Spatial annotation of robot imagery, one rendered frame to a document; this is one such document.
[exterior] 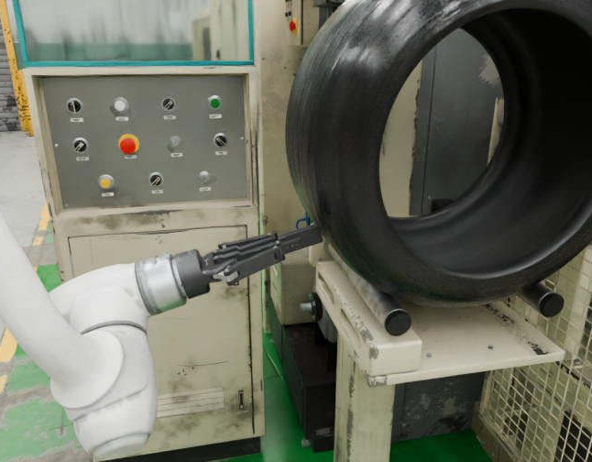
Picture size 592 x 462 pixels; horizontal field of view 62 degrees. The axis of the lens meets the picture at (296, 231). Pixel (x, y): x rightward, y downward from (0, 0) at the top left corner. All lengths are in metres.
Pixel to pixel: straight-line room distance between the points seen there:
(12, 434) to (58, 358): 1.55
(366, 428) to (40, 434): 1.22
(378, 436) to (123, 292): 0.92
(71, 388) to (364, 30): 0.58
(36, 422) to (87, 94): 1.30
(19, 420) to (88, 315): 1.49
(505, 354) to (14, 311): 0.77
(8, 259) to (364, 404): 1.01
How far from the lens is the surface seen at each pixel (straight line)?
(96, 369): 0.68
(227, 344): 1.57
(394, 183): 1.14
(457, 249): 1.08
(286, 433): 1.95
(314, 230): 0.82
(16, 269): 0.63
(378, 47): 0.69
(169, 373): 1.62
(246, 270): 0.77
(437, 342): 0.97
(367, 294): 0.88
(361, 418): 1.42
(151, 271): 0.79
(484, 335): 1.02
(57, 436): 2.12
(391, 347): 0.84
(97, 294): 0.79
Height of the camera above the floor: 1.31
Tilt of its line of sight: 20 degrees down
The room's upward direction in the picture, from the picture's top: straight up
